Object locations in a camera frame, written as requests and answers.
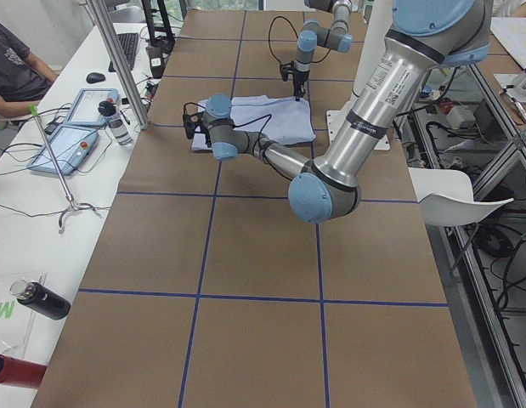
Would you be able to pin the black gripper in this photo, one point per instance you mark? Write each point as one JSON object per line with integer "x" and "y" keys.
{"x": 299, "y": 79}
{"x": 206, "y": 137}

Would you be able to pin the light blue striped shirt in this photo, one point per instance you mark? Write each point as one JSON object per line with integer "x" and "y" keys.
{"x": 284, "y": 120}

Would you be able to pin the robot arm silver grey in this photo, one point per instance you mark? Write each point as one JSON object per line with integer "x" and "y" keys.
{"x": 313, "y": 34}
{"x": 421, "y": 36}

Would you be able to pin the clear plastic bottle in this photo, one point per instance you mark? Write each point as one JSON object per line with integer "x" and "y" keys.
{"x": 115, "y": 123}

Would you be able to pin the black keyboard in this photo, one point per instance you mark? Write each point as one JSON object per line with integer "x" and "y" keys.
{"x": 129, "y": 43}

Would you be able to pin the upper teach pendant tablet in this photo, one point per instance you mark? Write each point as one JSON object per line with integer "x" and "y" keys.
{"x": 84, "y": 109}

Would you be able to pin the teach pendant tablet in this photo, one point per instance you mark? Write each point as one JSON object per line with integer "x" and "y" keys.
{"x": 84, "y": 109}
{"x": 70, "y": 144}

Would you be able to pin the black computer mouse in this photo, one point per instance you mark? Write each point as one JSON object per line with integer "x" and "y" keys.
{"x": 95, "y": 77}

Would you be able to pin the lower teach pendant tablet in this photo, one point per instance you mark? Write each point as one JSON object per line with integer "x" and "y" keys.
{"x": 70, "y": 144}

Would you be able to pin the metal rod stand green tip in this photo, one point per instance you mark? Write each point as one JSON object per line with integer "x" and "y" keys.
{"x": 74, "y": 206}

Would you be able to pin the white plastic chair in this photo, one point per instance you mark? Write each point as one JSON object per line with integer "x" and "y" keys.
{"x": 446, "y": 198}

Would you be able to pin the seated person grey shirt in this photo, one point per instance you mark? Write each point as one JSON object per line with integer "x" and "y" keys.
{"x": 24, "y": 78}

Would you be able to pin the black water bottle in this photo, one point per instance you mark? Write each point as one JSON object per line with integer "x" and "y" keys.
{"x": 39, "y": 298}

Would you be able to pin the red cylinder bottle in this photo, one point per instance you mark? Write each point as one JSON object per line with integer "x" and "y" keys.
{"x": 20, "y": 373}

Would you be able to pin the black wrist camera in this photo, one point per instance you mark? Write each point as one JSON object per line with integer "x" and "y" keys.
{"x": 286, "y": 70}
{"x": 191, "y": 123}

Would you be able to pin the white pedestal column with base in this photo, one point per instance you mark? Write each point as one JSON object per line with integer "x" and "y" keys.
{"x": 371, "y": 54}

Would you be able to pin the aluminium frame post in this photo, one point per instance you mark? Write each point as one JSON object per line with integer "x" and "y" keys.
{"x": 114, "y": 49}

